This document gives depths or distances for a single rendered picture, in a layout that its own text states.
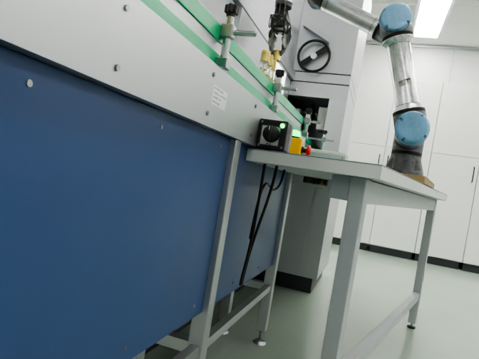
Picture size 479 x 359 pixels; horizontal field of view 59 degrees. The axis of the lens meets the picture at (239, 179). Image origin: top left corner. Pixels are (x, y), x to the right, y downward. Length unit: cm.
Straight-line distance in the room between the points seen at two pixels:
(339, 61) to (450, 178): 301
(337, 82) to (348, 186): 176
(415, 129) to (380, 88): 398
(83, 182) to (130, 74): 15
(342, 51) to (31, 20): 251
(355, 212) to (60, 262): 72
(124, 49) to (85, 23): 8
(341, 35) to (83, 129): 246
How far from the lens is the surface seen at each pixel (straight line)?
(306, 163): 108
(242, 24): 180
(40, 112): 50
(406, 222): 547
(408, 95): 169
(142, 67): 62
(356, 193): 108
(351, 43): 287
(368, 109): 556
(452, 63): 621
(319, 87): 281
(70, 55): 50
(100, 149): 59
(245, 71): 108
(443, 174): 551
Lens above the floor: 67
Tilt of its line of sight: 1 degrees down
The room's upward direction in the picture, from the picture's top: 9 degrees clockwise
